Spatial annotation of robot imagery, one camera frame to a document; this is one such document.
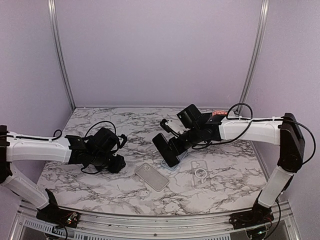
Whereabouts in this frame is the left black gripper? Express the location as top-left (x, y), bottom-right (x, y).
top-left (90, 151), bottom-right (126, 174)

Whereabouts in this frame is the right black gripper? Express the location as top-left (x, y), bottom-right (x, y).
top-left (164, 126), bottom-right (202, 157)

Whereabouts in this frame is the blue phone case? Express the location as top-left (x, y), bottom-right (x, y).
top-left (159, 151), bottom-right (188, 172)

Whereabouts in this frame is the clear magsafe phone case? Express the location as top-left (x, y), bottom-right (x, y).
top-left (190, 160), bottom-right (211, 190)

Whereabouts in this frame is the grey phone case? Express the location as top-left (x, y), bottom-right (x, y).
top-left (134, 163), bottom-right (169, 192)

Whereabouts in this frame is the black smartphone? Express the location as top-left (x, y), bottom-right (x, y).
top-left (152, 133), bottom-right (180, 168)

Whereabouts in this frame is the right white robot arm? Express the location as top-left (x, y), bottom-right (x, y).
top-left (157, 111), bottom-right (305, 224)

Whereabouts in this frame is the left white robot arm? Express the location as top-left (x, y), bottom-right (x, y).
top-left (0, 125), bottom-right (128, 223)

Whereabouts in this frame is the red patterned bowl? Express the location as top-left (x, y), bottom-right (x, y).
top-left (212, 110), bottom-right (228, 117)

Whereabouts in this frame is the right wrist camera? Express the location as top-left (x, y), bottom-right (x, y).
top-left (160, 119), bottom-right (185, 136)

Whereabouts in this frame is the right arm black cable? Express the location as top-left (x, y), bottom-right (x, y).
top-left (192, 103), bottom-right (316, 167)

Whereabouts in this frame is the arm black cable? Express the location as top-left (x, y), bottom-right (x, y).
top-left (52, 120), bottom-right (118, 176)
top-left (192, 103), bottom-right (316, 167)

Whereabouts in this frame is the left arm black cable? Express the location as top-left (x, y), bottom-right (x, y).
top-left (52, 120), bottom-right (118, 176)

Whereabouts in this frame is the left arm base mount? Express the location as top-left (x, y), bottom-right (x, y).
top-left (36, 188), bottom-right (80, 228)

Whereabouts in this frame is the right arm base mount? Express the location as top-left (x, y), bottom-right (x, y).
top-left (228, 200), bottom-right (275, 230)

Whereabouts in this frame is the front aluminium rail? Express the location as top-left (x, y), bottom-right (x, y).
top-left (8, 202), bottom-right (301, 240)

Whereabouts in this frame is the right aluminium frame post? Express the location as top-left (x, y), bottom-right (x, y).
top-left (239, 0), bottom-right (270, 103)

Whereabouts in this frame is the aluminium frame post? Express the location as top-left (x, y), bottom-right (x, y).
top-left (47, 0), bottom-right (76, 112)
top-left (239, 0), bottom-right (270, 103)

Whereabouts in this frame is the left aluminium frame post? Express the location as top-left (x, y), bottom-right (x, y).
top-left (47, 0), bottom-right (76, 112)

